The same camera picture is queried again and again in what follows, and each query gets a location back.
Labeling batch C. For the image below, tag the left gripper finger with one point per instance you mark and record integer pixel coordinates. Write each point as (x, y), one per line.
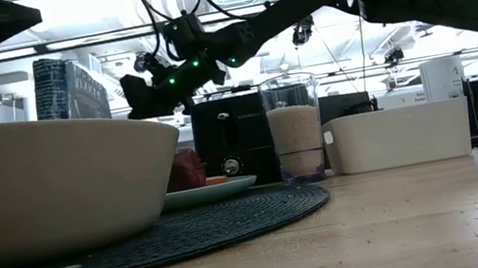
(16, 17)

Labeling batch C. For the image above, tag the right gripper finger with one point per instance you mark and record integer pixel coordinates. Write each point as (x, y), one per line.
(142, 98)

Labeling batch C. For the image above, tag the blue frosted flakes cereal box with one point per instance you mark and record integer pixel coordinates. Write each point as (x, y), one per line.
(52, 91)

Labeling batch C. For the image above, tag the red apple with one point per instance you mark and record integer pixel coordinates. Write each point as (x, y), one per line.
(185, 171)

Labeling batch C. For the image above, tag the white ceramic bowl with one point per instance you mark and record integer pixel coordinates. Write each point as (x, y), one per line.
(59, 182)

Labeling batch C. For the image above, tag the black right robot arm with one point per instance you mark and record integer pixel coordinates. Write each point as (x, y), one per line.
(439, 1)

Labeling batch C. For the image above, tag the black toaster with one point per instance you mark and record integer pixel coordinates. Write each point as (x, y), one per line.
(239, 134)

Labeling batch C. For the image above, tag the tall clear drinking glass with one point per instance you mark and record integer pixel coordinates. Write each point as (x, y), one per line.
(290, 90)

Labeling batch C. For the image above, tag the pale green plate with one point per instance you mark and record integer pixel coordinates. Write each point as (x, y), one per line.
(215, 193)

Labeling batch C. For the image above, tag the white grains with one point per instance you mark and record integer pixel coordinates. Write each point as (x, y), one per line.
(296, 134)

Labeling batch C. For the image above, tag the round dark woven placemat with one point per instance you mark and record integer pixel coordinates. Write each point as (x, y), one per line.
(233, 221)

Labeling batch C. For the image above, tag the black computer monitor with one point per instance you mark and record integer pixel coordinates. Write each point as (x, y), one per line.
(345, 105)

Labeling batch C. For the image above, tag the white plastic bin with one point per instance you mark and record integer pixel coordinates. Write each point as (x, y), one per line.
(398, 137)

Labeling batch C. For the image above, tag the black overhead light rail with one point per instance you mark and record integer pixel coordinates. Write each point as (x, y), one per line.
(41, 48)

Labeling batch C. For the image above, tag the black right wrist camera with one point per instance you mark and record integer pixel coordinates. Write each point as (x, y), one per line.
(185, 34)

